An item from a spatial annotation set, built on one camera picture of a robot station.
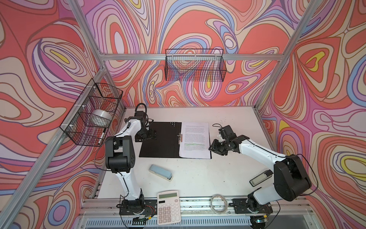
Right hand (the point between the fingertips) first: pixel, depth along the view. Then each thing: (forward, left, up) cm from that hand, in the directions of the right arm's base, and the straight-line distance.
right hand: (211, 152), depth 87 cm
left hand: (+13, +40, -1) cm, 42 cm away
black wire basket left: (+7, +65, +26) cm, 71 cm away
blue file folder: (+11, +29, -6) cm, 32 cm away
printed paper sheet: (+13, +9, -7) cm, 17 cm away
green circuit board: (-33, +41, -8) cm, 53 cm away
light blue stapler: (-11, +31, -2) cm, 33 cm away
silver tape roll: (+10, +58, +26) cm, 65 cm away
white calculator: (-28, +26, -4) cm, 39 cm away
